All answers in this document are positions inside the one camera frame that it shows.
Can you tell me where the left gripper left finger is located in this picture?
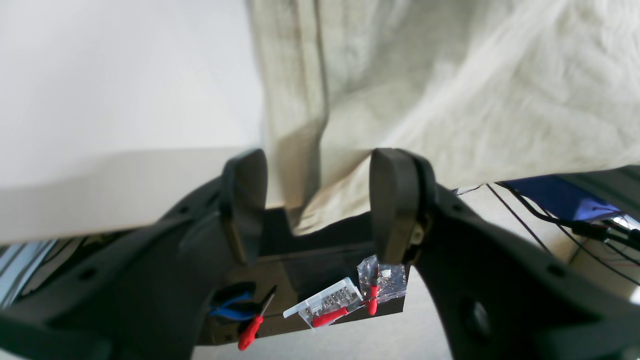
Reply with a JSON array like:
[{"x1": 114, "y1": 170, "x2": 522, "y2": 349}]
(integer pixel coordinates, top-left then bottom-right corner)
[{"x1": 1, "y1": 148, "x2": 268, "y2": 360}]

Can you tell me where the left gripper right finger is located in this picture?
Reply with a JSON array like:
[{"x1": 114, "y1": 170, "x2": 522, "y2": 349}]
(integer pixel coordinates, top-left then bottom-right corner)
[{"x1": 369, "y1": 148, "x2": 640, "y2": 360}]

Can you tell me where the beige T-shirt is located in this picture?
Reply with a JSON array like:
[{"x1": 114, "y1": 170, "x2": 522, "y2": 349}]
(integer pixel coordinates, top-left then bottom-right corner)
[{"x1": 249, "y1": 0, "x2": 640, "y2": 235}]

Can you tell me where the clear plastic parts bag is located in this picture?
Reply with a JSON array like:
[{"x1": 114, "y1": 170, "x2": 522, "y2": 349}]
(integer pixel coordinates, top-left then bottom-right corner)
[{"x1": 356, "y1": 255, "x2": 408, "y2": 304}]

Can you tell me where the blue cloth on floor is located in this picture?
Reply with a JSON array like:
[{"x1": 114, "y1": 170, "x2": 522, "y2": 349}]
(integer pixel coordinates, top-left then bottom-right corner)
[{"x1": 504, "y1": 175, "x2": 626, "y2": 222}]

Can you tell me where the clear screwdriver bit case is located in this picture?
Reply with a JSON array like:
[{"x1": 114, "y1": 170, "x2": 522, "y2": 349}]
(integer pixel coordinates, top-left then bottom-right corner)
[{"x1": 282, "y1": 277, "x2": 364, "y2": 328}]

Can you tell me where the black shelf board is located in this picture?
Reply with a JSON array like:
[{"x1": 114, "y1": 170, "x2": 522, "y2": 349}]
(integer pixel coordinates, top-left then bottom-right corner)
[{"x1": 222, "y1": 209, "x2": 375, "y2": 338}]

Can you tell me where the red handled screwdriver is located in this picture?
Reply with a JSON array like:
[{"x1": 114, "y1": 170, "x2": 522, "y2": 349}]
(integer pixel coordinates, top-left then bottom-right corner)
[{"x1": 237, "y1": 285, "x2": 278, "y2": 352}]

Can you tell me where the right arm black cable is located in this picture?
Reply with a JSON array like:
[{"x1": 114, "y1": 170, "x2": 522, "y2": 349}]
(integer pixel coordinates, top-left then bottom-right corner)
[{"x1": 485, "y1": 181, "x2": 640, "y2": 288}]

